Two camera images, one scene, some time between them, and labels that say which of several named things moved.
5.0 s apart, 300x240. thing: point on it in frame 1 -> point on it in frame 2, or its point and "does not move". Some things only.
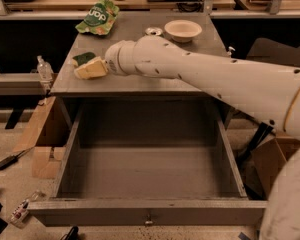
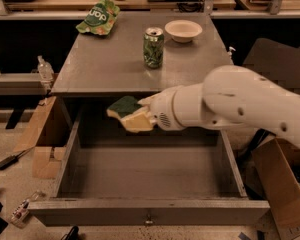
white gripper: (112, 60) -> (162, 110)
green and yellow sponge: (81, 58) -> (122, 106)
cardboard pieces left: (46, 160) does not move
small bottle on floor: (22, 210) does not move
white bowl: (183, 30) does not move
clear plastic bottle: (45, 71) does not move
